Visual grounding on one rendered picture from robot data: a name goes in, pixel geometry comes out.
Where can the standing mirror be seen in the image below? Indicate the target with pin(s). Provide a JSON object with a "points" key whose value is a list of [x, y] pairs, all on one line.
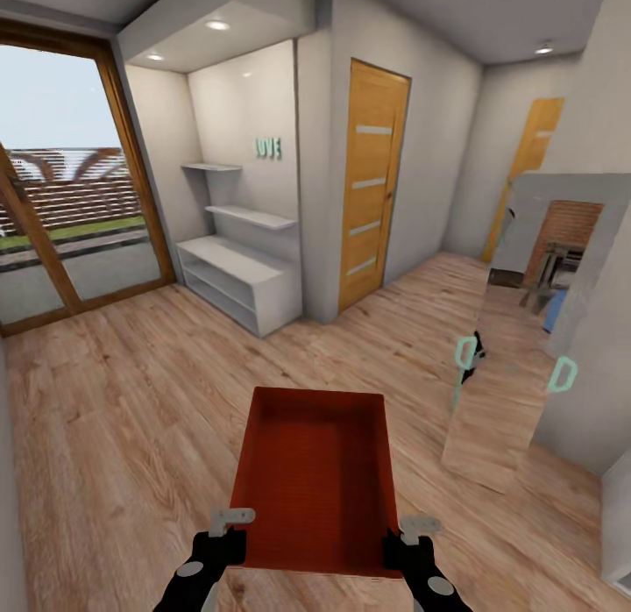
{"points": [[555, 235]]}

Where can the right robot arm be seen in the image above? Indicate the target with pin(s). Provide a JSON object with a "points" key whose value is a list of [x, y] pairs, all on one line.
{"points": [[413, 555]]}

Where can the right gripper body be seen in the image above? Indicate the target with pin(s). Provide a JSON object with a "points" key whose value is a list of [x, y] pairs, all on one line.
{"points": [[396, 555]]}

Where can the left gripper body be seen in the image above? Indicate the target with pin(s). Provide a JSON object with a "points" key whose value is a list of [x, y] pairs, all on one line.
{"points": [[232, 546]]}

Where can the decorative sign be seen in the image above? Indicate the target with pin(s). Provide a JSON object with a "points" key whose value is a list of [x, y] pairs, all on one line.
{"points": [[269, 146]]}

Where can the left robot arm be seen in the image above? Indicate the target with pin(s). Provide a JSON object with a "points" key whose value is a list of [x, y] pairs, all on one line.
{"points": [[194, 585]]}

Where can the storage box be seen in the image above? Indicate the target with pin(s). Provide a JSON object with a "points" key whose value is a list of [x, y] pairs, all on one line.
{"points": [[316, 468]]}

